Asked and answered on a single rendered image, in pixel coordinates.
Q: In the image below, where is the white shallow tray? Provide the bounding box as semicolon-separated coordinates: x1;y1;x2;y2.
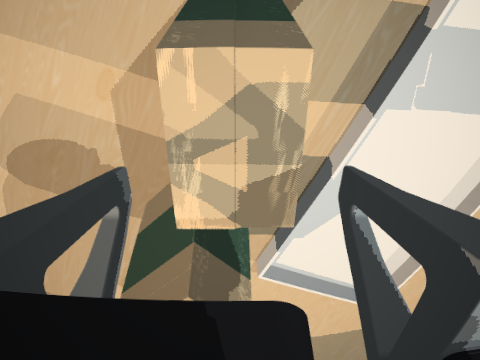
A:
257;0;480;304

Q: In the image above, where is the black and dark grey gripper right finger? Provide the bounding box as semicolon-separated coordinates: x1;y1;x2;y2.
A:
338;166;480;360

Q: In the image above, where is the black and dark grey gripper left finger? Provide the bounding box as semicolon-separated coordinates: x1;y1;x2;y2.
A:
0;167;132;298

